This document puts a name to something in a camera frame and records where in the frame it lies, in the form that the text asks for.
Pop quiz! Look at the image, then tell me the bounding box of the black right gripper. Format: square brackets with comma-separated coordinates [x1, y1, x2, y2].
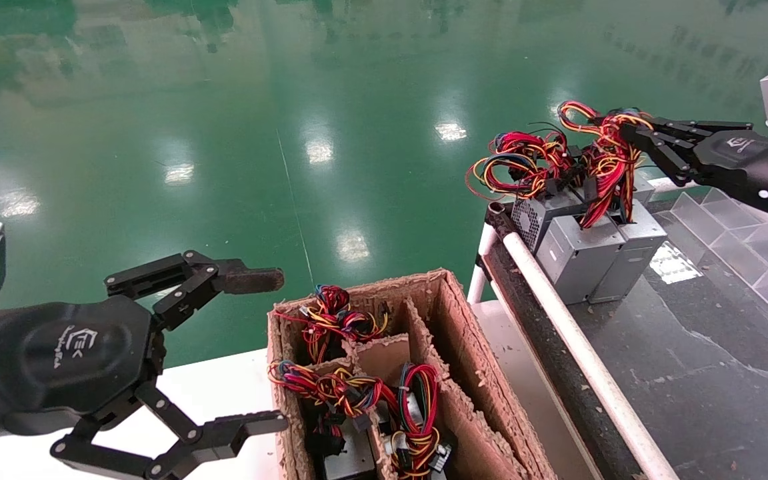
[597, 110, 768, 229]

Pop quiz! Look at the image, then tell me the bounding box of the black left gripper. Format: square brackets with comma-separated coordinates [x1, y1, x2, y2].
[0, 295, 291, 480]

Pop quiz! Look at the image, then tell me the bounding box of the left gripper finger dusty pad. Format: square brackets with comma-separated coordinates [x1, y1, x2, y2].
[105, 251, 285, 332]

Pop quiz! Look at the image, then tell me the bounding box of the power supply with coloured wires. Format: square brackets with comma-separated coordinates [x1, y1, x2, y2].
[274, 285, 390, 364]
[581, 110, 669, 305]
[267, 359, 398, 480]
[374, 363, 455, 480]

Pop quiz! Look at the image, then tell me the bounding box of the clear acrylic divider tray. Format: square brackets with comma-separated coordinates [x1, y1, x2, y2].
[669, 189, 768, 334]

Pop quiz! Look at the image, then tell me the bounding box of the black pipe joint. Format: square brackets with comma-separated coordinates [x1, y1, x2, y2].
[487, 202, 521, 244]

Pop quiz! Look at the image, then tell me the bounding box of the short white pipe leg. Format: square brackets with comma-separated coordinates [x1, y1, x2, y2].
[466, 223, 497, 304]

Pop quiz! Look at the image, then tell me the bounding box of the brown cardboard divider box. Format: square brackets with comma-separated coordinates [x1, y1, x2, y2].
[265, 269, 558, 480]

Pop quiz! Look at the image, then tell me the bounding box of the long white rail pipe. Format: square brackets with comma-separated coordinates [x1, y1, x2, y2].
[501, 227, 681, 480]

